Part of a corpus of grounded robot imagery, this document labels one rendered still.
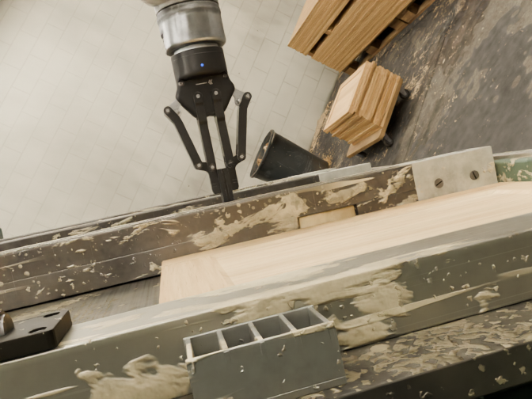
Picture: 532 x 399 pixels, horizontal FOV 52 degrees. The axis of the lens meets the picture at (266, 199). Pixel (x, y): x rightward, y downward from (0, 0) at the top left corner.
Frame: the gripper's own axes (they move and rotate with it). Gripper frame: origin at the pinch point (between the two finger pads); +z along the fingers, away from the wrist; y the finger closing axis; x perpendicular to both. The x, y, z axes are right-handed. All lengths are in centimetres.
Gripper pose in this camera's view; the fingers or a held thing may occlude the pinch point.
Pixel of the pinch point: (226, 192)
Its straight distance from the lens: 78.5
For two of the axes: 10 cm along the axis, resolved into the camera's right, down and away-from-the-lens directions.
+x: 1.8, 0.2, -9.8
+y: -9.6, 2.1, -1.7
